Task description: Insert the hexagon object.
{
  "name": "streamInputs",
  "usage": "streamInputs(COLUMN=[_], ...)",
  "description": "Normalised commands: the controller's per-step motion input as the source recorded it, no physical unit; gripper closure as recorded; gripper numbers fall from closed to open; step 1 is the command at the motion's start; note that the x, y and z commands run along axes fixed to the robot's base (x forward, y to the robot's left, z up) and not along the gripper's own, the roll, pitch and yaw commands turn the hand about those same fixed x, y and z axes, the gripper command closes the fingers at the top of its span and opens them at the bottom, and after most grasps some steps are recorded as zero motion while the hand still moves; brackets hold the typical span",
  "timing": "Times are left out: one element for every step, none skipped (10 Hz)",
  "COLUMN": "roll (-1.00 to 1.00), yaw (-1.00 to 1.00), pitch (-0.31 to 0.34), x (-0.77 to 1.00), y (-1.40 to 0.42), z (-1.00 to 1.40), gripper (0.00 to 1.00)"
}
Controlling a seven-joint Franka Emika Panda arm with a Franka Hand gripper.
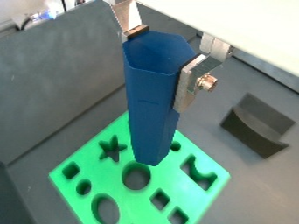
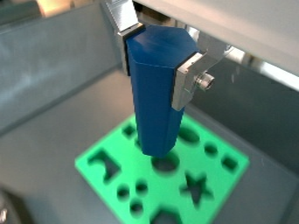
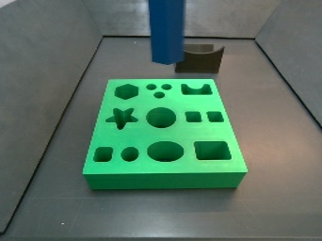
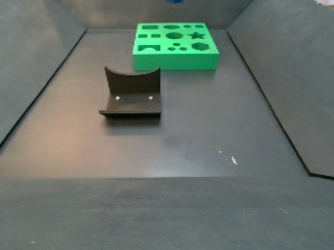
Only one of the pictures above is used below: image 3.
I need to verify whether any green shape sorter block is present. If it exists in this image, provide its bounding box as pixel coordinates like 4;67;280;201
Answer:
83;79;247;190

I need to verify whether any dark grey curved holder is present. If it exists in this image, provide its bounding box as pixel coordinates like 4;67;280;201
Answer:
175;44;226;73

